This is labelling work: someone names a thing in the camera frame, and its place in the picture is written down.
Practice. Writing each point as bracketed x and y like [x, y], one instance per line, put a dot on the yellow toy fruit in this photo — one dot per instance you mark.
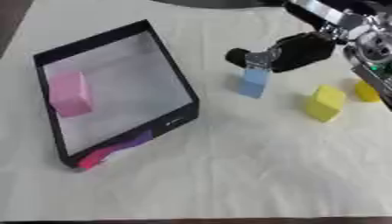
[366, 91]

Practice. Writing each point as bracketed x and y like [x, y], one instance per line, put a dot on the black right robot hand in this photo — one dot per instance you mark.
[306, 49]

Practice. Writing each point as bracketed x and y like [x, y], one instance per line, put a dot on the red and purple toy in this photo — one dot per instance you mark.
[112, 153]

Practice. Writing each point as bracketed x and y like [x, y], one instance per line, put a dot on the black box white inside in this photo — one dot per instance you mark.
[115, 90]

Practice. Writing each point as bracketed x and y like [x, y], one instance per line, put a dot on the light blue rectangular block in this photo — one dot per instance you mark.
[255, 79]

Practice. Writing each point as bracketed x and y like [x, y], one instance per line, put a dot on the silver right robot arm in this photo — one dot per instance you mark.
[363, 38]

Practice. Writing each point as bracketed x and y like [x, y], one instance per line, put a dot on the yellow cube block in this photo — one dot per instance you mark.
[325, 102]

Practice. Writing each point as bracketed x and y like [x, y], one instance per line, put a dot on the pink rectangular block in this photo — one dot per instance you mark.
[70, 93]

